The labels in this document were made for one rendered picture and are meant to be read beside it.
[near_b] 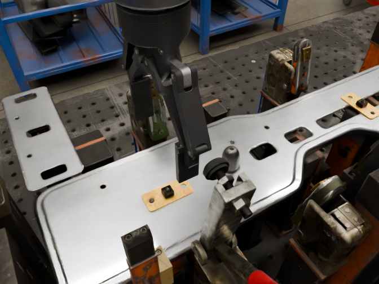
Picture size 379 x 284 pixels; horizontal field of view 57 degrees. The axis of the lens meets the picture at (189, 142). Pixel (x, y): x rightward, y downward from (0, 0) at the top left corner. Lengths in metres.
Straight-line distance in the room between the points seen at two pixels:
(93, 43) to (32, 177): 2.11
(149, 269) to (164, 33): 0.24
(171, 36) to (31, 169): 0.42
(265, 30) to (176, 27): 2.86
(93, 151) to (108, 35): 2.13
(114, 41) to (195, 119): 2.36
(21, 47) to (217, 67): 1.78
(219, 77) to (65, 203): 0.89
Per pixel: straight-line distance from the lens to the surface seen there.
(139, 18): 0.34
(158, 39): 0.35
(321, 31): 1.75
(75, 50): 2.67
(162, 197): 0.59
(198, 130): 0.37
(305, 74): 0.84
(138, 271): 0.38
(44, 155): 0.70
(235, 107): 1.22
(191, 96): 0.36
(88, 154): 0.70
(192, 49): 2.86
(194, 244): 0.46
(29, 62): 2.65
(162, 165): 0.63
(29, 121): 0.78
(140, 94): 0.51
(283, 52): 0.87
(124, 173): 0.63
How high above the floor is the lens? 1.48
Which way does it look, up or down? 46 degrees down
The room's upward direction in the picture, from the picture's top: straight up
